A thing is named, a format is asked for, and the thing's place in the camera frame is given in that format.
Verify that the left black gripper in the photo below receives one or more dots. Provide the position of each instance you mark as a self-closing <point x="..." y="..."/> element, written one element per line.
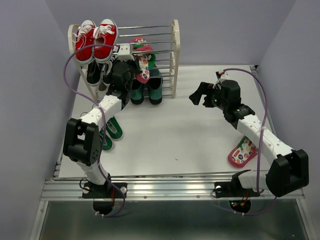
<point x="135" y="64"/>

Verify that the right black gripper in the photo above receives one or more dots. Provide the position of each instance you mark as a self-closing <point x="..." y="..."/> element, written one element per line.
<point x="204" y="88"/>

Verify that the pink patterned flip-flop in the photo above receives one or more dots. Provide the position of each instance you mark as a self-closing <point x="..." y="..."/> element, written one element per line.
<point x="146" y="58"/>
<point x="244" y="152"/>

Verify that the teal leather loafer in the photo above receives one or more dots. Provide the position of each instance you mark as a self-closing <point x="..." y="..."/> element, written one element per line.
<point x="154" y="85"/>
<point x="137" y="92"/>

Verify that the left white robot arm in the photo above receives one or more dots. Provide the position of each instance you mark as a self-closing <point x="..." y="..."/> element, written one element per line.
<point x="82" y="141"/>

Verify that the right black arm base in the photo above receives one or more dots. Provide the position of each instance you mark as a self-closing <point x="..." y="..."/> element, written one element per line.
<point x="239" y="197"/>

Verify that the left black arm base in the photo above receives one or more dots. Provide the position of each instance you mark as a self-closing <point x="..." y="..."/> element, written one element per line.
<point x="104" y="197"/>

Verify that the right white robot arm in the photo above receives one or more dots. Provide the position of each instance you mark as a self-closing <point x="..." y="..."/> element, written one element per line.
<point x="289" y="168"/>

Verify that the cream shoe rack chrome bars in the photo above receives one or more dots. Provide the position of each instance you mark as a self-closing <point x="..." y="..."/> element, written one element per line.
<point x="165" y="41"/>

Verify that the right black canvas sneaker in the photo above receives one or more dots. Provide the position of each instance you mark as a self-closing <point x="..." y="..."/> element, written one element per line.
<point x="106" y="70"/>

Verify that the black canvas sneaker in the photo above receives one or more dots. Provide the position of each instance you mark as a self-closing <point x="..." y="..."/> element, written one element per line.
<point x="93" y="76"/>
<point x="106" y="70"/>

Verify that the left white sneaker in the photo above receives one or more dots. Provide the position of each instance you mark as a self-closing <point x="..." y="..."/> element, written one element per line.
<point x="101" y="91"/>

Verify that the left black canvas sneaker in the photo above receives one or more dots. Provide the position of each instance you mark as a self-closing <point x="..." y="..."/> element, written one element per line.
<point x="93" y="76"/>

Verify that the right red canvas sneaker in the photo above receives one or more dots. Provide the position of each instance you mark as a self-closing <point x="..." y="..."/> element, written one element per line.
<point x="105" y="34"/>

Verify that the right green canvas sneaker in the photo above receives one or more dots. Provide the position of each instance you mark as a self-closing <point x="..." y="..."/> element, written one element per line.
<point x="113" y="129"/>

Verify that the green canvas sneaker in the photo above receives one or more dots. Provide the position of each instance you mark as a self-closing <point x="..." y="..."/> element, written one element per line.
<point x="113" y="129"/>
<point x="105" y="141"/>

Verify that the left green canvas sneaker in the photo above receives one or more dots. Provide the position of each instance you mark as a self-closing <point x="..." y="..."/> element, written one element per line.
<point x="105" y="141"/>

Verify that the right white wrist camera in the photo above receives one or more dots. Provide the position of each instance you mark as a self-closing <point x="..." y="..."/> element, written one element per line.
<point x="221" y="76"/>

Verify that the aluminium mounting rail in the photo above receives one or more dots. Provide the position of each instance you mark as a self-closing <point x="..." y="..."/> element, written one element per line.
<point x="151" y="188"/>

